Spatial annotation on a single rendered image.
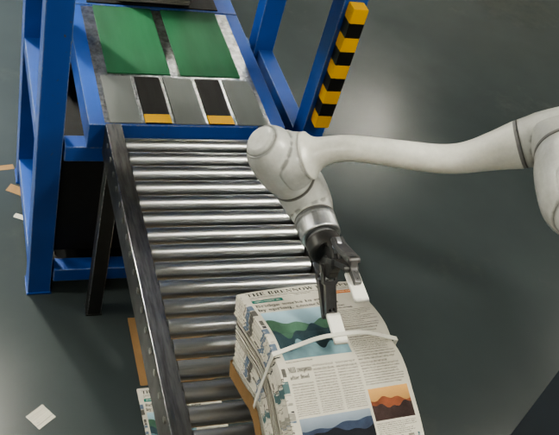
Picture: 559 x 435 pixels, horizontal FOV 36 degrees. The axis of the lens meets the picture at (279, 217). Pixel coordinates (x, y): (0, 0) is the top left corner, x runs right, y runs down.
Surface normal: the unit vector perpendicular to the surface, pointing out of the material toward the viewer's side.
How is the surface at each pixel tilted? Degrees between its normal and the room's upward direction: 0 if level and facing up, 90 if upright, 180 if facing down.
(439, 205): 0
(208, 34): 0
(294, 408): 22
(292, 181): 99
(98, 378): 0
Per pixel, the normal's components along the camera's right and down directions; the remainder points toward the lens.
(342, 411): 0.29, -0.46
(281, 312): 0.11, -0.91
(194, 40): 0.23, -0.72
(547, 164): -0.84, -0.45
